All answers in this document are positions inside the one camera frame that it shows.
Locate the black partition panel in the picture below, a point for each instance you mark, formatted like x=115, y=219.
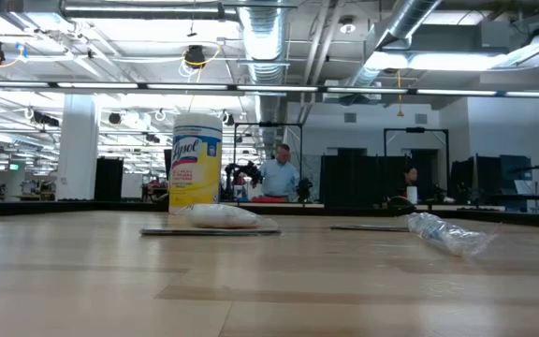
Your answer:
x=109, y=180

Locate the black frame stand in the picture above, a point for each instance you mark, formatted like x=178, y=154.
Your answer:
x=269, y=124
x=414, y=129

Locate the yellow white wipes canister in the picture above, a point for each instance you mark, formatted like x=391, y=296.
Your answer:
x=194, y=159

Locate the standing person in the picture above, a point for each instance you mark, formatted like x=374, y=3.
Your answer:
x=279, y=178

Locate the red background tray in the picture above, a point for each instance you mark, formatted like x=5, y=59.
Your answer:
x=269, y=199

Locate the black partition wall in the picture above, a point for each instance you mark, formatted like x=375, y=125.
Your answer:
x=353, y=182

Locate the light blue bagged toothbrush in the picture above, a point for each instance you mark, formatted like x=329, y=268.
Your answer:
x=447, y=236

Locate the dark background monitor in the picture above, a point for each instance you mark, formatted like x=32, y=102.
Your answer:
x=515, y=173

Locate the white cylinder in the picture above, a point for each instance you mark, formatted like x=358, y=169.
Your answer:
x=412, y=194

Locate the white pillar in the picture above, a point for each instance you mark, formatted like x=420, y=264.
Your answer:
x=77, y=150

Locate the black background robot arm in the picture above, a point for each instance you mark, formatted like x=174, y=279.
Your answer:
x=246, y=171

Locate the overhead bar with light strips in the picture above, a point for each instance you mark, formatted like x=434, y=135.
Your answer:
x=391, y=90

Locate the ribbed silver ventilation duct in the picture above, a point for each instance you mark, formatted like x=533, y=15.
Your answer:
x=262, y=42

